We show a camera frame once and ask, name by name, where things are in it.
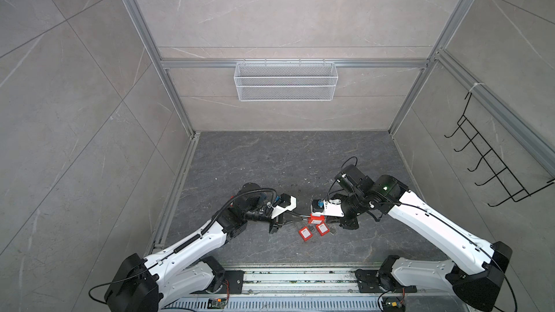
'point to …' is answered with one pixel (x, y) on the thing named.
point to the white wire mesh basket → (285, 81)
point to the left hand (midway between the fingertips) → (300, 213)
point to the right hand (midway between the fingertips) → (329, 213)
